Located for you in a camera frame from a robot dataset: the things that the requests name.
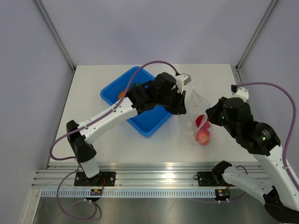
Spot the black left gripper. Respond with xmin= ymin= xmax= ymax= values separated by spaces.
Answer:
xmin=157 ymin=87 xmax=186 ymax=115

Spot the clear zip top bag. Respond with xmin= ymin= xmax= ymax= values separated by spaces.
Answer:
xmin=179 ymin=87 xmax=212 ymax=143

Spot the red toy apple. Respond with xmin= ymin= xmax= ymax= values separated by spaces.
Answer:
xmin=195 ymin=129 xmax=211 ymax=146

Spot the orange toy pineapple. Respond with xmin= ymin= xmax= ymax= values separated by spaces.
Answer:
xmin=117 ymin=82 xmax=143 ymax=100

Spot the dark red toy pomegranate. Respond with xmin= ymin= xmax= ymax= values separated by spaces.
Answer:
xmin=196 ymin=114 xmax=210 ymax=129

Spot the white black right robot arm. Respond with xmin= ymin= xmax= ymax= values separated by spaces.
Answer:
xmin=206 ymin=97 xmax=299 ymax=224

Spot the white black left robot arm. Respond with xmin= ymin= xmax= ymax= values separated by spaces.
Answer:
xmin=66 ymin=72 xmax=191 ymax=186

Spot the blue plastic tray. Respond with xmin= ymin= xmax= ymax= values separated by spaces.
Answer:
xmin=100 ymin=66 xmax=172 ymax=138

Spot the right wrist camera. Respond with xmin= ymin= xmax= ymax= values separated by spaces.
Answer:
xmin=231 ymin=85 xmax=249 ymax=102

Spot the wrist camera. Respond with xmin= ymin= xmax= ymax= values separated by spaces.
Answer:
xmin=175 ymin=73 xmax=191 ymax=94
xmin=231 ymin=85 xmax=249 ymax=102

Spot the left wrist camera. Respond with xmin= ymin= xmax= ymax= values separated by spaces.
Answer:
xmin=175 ymin=73 xmax=191 ymax=94

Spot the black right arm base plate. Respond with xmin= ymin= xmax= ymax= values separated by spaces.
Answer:
xmin=193 ymin=171 xmax=234 ymax=187

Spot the aluminium table edge rail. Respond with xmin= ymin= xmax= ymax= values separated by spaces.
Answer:
xmin=31 ymin=163 xmax=267 ymax=189

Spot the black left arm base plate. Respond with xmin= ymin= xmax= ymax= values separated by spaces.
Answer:
xmin=74 ymin=171 xmax=116 ymax=187

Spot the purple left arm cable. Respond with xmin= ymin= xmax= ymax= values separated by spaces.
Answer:
xmin=50 ymin=60 xmax=179 ymax=221

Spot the right aluminium frame post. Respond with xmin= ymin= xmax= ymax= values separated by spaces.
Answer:
xmin=235 ymin=0 xmax=280 ymax=72

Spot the aluminium frame post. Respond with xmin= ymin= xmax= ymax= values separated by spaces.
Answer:
xmin=32 ymin=0 xmax=76 ymax=74
xmin=235 ymin=0 xmax=280 ymax=72

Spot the white slotted cable duct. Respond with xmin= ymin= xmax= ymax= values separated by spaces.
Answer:
xmin=41 ymin=189 xmax=216 ymax=198

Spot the left aluminium frame post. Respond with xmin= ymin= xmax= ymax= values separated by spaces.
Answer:
xmin=32 ymin=0 xmax=76 ymax=74

